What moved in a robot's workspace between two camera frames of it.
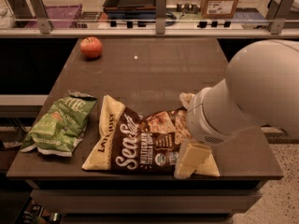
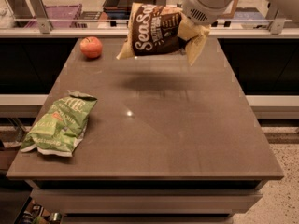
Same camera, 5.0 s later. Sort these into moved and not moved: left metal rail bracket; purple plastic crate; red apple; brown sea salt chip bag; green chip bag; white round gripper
Moved: white round gripper; brown sea salt chip bag
Not moved: red apple; green chip bag; purple plastic crate; left metal rail bracket
